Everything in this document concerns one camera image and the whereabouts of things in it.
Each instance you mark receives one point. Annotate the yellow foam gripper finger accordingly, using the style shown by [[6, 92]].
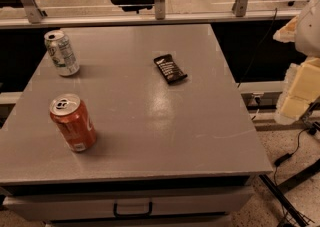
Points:
[[301, 88], [286, 34]]

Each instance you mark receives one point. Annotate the red coke can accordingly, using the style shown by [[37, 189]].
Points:
[[71, 116]]

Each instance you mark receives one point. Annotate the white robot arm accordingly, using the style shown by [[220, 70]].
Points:
[[307, 35]]

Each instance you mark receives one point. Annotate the white green soda can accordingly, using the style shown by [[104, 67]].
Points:
[[59, 49]]

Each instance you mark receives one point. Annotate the black snack bar wrapper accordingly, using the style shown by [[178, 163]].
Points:
[[169, 69]]

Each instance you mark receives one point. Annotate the grey drawer with black handle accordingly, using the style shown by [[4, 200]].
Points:
[[126, 204]]

